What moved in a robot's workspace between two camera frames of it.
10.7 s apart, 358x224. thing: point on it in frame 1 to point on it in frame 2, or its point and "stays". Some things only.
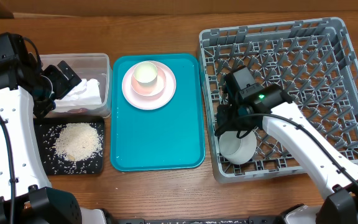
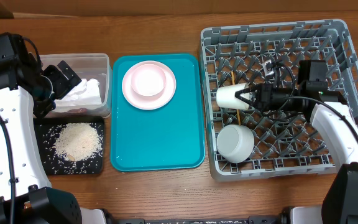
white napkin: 86,92 stays
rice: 78,141 stays
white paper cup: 145,73 to 225,97
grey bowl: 238,150 stays
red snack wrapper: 82,110 stays
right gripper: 225,122 to 263,97
